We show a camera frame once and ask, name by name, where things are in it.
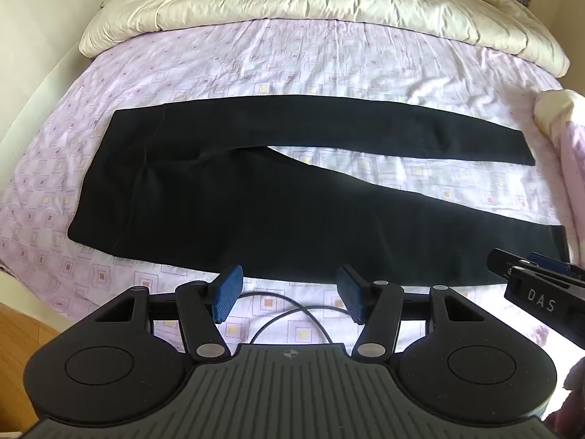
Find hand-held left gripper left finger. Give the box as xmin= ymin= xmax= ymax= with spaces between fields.
xmin=94 ymin=264 xmax=244 ymax=362

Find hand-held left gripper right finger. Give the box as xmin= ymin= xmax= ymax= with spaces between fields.
xmin=336 ymin=264 xmax=488 ymax=361

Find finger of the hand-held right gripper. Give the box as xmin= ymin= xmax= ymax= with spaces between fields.
xmin=486 ymin=247 xmax=573 ymax=281

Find black pants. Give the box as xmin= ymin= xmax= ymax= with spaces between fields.
xmin=68 ymin=94 xmax=568 ymax=287

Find person's right forearm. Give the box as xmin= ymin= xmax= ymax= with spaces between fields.
xmin=565 ymin=359 xmax=585 ymax=394

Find cream and pink pillow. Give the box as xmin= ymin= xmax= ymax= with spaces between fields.
xmin=534 ymin=89 xmax=585 ymax=225

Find purple patterned bed sheet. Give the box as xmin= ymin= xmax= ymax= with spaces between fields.
xmin=0 ymin=18 xmax=585 ymax=345

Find black cable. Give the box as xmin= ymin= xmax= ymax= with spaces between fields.
xmin=237 ymin=289 xmax=335 ymax=346

